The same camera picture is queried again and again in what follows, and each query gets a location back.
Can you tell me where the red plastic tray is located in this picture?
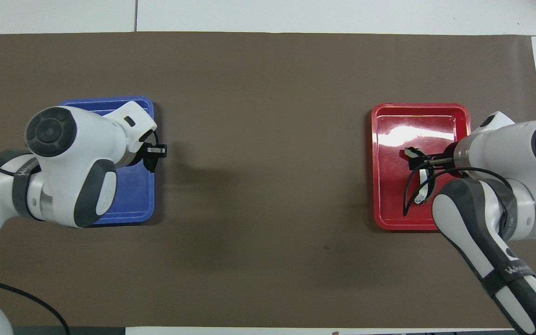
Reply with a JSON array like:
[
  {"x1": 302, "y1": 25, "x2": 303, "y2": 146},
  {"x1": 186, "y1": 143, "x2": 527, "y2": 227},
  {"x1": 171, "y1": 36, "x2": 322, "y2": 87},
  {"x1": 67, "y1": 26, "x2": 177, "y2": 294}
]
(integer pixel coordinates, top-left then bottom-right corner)
[{"x1": 371, "y1": 103, "x2": 472, "y2": 231}]

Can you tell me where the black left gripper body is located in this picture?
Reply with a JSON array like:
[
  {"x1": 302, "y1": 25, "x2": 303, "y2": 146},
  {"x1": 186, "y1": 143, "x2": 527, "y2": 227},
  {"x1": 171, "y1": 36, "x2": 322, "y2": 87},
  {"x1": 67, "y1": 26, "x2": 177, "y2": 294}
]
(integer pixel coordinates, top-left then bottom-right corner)
[{"x1": 133, "y1": 132, "x2": 158, "y2": 172}]

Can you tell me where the curved black brake shoe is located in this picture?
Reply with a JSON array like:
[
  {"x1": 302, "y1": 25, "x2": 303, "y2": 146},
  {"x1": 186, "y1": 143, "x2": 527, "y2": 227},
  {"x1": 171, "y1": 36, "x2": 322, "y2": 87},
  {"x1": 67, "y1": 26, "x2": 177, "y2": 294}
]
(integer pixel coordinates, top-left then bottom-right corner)
[{"x1": 414, "y1": 167, "x2": 437, "y2": 205}]

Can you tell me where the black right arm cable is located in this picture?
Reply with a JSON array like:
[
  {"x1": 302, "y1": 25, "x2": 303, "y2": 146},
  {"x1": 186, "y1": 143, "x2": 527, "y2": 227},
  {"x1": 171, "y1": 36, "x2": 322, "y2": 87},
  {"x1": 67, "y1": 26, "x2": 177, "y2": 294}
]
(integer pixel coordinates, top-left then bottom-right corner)
[{"x1": 403, "y1": 157, "x2": 513, "y2": 217}]

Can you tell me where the black left base cable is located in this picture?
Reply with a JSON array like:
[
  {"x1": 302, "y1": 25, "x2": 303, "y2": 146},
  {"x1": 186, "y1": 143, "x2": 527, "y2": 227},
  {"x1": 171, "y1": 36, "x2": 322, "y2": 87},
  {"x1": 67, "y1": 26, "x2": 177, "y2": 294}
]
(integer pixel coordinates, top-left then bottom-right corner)
[{"x1": 0, "y1": 272, "x2": 71, "y2": 335}]

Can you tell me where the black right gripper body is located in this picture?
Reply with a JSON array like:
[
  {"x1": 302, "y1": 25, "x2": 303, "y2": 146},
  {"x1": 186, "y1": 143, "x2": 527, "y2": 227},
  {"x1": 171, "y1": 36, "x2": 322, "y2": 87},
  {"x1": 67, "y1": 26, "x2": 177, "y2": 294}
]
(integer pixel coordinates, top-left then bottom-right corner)
[{"x1": 442, "y1": 142, "x2": 465, "y2": 175}]

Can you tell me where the brown table mat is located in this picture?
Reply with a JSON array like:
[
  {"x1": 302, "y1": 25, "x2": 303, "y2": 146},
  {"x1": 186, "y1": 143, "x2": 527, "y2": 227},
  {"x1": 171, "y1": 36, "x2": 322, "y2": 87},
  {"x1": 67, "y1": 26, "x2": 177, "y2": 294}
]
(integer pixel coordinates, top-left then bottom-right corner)
[{"x1": 0, "y1": 32, "x2": 536, "y2": 328}]

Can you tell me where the blue plastic tray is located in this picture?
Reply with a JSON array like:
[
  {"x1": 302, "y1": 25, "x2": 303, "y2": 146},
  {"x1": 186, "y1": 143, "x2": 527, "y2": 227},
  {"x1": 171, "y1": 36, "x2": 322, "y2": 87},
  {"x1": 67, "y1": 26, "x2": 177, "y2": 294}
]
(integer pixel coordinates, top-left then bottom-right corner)
[{"x1": 59, "y1": 96, "x2": 155, "y2": 225}]

